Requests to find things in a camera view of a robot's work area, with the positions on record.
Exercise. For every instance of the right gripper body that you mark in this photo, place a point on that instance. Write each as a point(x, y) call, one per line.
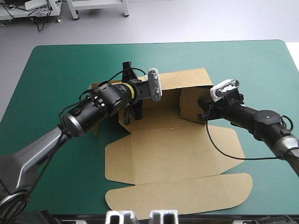
point(219, 108)

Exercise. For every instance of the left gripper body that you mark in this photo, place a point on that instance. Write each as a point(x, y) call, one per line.
point(142, 89)

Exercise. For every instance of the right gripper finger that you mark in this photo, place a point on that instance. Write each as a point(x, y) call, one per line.
point(203, 102)
point(202, 117)

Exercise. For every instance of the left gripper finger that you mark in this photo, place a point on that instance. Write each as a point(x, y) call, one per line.
point(128, 72)
point(138, 109)

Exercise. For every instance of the brown cardboard box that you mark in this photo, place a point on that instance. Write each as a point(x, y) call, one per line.
point(172, 154)

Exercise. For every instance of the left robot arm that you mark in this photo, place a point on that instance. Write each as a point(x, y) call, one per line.
point(93, 109)

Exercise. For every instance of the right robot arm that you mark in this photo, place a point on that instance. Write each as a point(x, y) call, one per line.
point(264, 121)

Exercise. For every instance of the white power strip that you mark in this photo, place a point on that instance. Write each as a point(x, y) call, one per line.
point(35, 4)

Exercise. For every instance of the white workbench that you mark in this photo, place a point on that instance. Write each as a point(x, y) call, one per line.
point(14, 11)

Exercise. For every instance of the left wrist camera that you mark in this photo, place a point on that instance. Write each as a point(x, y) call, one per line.
point(155, 84)

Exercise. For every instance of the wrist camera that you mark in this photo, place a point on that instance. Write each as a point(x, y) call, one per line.
point(155, 84)
point(224, 89)

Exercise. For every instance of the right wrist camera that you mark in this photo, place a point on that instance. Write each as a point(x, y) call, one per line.
point(224, 89)

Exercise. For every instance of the white metal frame table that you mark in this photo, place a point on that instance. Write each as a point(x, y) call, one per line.
point(100, 4)

